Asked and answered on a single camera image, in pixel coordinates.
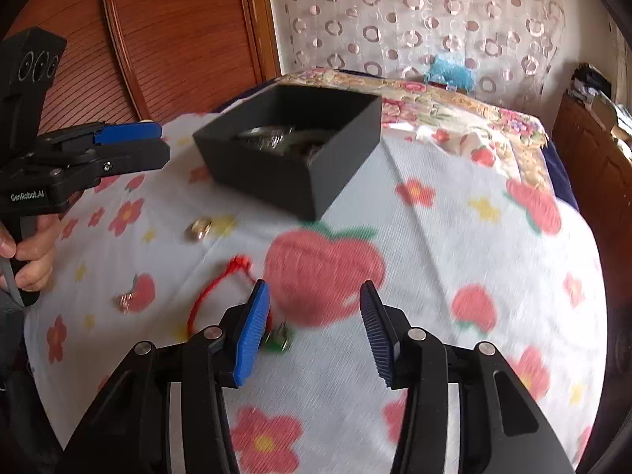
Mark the pile of dark clothes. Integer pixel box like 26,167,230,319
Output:
570,62,614,105

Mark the black square box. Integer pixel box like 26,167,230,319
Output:
192,83,383,221

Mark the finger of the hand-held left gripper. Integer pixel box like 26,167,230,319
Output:
62,138,171,189
44,122,163,151

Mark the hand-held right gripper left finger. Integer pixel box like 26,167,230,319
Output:
59,280,271,474

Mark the circle patterned curtain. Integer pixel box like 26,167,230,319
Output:
267,0,566,109

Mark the strawberry print cloth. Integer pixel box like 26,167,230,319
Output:
22,111,608,474

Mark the brown wooden wardrobe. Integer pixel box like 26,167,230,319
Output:
0,0,282,130

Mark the blue plastic bag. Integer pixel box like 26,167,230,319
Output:
425,54,478,92

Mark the red string bracelet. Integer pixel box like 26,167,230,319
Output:
188,255,258,333

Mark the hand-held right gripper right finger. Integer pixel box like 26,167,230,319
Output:
359,280,576,474

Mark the open cardboard box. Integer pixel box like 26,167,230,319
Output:
592,93,632,135

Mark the person's left hand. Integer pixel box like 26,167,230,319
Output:
0,213,62,292

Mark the gold bangle bracelet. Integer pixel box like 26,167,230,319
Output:
233,127,298,152

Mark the floral quilt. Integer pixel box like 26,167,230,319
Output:
275,66,552,199

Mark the gold ring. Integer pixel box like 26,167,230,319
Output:
185,217,213,242

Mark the green stone pendant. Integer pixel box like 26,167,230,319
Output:
264,323,295,354

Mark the brown wooden cabinet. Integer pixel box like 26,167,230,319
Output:
550,91,632,219

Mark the person's grey clothing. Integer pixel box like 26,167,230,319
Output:
0,257,31,392

